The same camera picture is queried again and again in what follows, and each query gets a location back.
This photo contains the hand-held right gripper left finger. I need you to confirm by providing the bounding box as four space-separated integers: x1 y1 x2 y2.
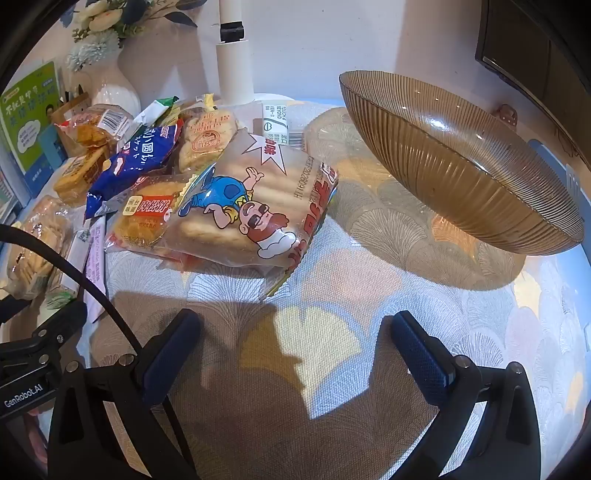
47 308 202 480

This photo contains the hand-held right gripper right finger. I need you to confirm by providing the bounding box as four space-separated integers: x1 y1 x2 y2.
379 310 542 480

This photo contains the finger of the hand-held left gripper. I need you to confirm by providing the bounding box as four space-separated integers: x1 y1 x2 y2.
0 301 88 370

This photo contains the red label cake packet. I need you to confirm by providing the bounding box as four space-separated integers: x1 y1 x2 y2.
105 174 204 260

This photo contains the cartoon print biscuit packet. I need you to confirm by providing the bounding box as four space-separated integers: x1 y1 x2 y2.
164 131 340 301

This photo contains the blue snack packet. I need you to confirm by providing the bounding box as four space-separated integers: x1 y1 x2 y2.
84 124 184 220

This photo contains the amber ribbed glass bowl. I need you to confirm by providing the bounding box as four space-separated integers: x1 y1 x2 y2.
339 70 585 256

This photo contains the barcode brown pastry packet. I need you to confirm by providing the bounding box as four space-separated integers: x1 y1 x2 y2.
55 104 132 148

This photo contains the white sachet purple text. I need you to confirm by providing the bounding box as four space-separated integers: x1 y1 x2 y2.
69 217 109 324

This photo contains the clear cracker packet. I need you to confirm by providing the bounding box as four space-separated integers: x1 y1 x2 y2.
0 195 84 303

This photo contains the caramel wafer packet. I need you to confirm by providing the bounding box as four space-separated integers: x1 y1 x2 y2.
52 147 112 207

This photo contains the green book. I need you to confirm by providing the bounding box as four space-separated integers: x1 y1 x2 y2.
0 60 69 188

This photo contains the brown pen holder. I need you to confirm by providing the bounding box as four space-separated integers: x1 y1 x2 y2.
50 90 93 127

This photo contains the pink print round biscuit packet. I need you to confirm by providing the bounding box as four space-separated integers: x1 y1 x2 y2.
178 108 241 174

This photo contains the blue desk side board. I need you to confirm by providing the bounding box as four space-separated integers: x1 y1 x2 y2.
526 138 591 208

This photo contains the green white snack packet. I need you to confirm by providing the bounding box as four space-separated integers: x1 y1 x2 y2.
133 95 182 129

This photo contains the white vase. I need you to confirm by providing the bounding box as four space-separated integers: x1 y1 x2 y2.
91 46 141 118

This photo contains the white labelled packet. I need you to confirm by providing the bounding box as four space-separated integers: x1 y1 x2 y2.
262 98 308 149

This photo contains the white desk lamp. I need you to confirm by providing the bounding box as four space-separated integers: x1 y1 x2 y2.
215 0 296 106

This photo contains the artificial flower bouquet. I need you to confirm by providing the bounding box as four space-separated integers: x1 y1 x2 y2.
60 0 208 75

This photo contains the black television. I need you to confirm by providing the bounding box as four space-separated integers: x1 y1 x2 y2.
475 0 591 121

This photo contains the black braided cable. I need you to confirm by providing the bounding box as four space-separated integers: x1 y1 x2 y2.
0 225 197 480

